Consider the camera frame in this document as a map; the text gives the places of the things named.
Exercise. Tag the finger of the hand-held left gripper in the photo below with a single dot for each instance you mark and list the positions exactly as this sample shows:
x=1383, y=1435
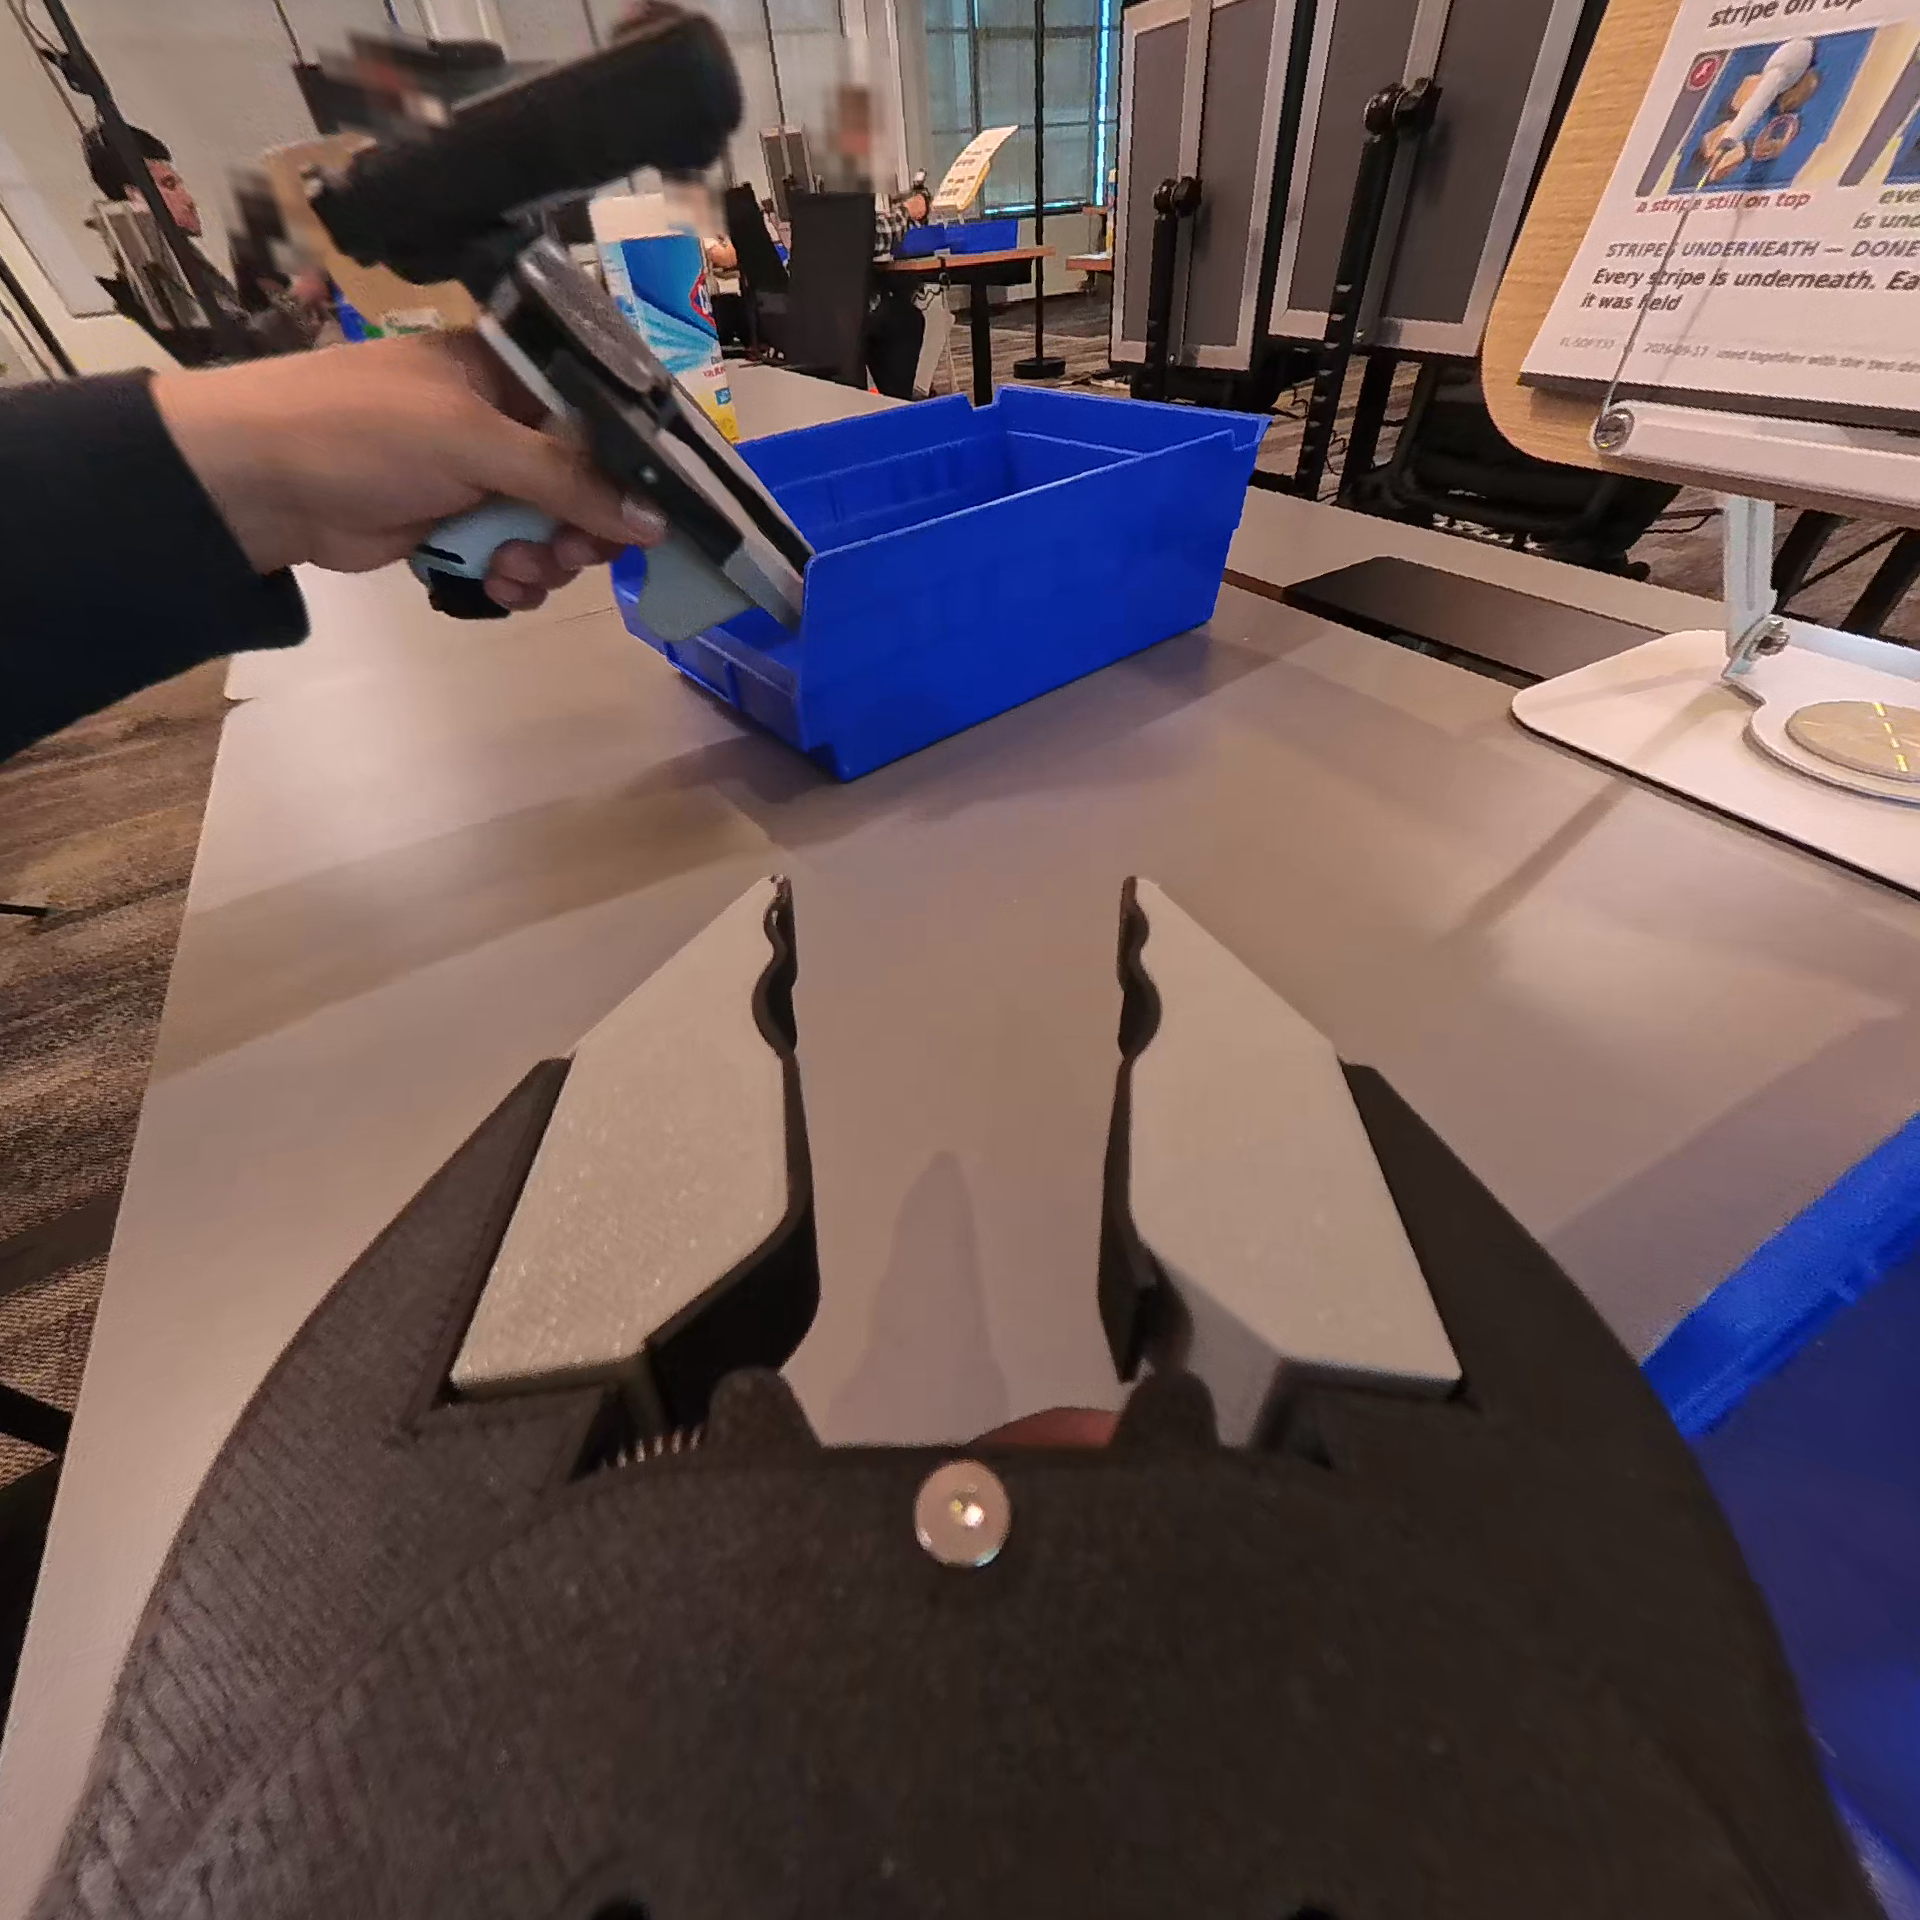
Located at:
x=691, y=592
x=743, y=509

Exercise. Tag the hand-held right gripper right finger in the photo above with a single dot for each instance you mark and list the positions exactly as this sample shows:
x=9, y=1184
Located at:
x=1259, y=1200

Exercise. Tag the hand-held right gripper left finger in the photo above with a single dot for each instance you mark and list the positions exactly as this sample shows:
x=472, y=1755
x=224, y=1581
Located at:
x=646, y=1200

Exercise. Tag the blue plastic bin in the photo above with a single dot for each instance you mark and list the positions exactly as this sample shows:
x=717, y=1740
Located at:
x=975, y=628
x=1830, y=1275

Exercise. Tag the person's left hand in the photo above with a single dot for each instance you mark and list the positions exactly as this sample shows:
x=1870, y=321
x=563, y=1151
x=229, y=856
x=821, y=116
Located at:
x=375, y=451

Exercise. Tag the wipes canister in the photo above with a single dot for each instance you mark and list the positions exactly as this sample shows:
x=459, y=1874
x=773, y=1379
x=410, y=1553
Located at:
x=675, y=315

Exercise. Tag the black office chair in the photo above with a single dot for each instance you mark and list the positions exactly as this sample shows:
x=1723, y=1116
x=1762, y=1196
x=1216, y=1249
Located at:
x=825, y=284
x=1499, y=465

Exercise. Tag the far work desk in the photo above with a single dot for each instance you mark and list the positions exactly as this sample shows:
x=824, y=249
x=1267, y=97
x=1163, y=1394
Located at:
x=975, y=259

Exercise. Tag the small paper sign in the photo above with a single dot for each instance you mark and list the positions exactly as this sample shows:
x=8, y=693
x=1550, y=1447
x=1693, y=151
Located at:
x=975, y=165

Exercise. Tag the grey partition panel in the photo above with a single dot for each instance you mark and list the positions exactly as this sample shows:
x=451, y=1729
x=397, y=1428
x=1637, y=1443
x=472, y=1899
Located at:
x=1425, y=165
x=1200, y=181

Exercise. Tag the white document stand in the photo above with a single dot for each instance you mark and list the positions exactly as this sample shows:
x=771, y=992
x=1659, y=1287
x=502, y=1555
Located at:
x=1622, y=704

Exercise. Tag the round pale disc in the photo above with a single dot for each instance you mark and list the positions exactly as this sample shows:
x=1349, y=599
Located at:
x=1861, y=743

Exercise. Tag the printed instruction sheet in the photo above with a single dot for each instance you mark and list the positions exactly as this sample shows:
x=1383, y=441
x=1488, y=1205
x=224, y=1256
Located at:
x=1800, y=322

